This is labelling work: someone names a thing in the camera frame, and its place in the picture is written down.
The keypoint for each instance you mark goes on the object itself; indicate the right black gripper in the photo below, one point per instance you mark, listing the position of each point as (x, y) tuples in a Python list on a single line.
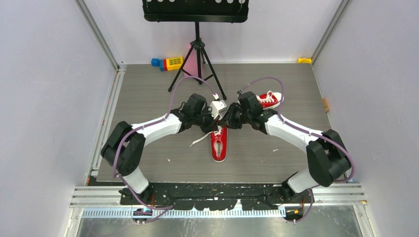
[(228, 119)]

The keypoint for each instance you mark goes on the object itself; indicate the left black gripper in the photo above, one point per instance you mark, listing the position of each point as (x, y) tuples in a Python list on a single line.
[(212, 125)]

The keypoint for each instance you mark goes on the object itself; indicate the red sneaker with laces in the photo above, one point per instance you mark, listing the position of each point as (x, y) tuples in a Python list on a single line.
[(218, 143)]

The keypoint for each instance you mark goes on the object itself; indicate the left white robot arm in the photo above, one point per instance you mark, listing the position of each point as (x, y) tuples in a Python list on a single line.
[(124, 147)]

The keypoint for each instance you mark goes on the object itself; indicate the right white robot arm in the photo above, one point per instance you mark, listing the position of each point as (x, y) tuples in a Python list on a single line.
[(327, 157)]

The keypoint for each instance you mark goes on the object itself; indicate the red sneaker far right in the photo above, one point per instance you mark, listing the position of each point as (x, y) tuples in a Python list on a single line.
[(270, 99)]

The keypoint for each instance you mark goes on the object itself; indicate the pink foam block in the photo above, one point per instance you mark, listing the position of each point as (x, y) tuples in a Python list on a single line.
[(191, 64)]

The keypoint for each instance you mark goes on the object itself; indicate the black music stand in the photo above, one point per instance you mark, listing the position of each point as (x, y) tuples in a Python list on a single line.
[(197, 11)]

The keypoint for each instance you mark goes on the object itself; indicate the colourful toy block stack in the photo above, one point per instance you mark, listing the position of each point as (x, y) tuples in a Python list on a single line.
[(168, 64)]

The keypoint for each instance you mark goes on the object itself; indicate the yellow corner object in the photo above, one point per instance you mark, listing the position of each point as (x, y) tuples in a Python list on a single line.
[(304, 60)]

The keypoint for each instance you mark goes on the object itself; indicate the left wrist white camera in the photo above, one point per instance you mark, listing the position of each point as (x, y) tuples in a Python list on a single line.
[(217, 106)]

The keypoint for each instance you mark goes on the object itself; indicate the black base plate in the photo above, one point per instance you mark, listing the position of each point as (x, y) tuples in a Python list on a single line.
[(215, 196)]

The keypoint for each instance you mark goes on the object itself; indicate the small brown wall block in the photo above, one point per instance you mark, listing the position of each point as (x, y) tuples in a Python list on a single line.
[(325, 105)]

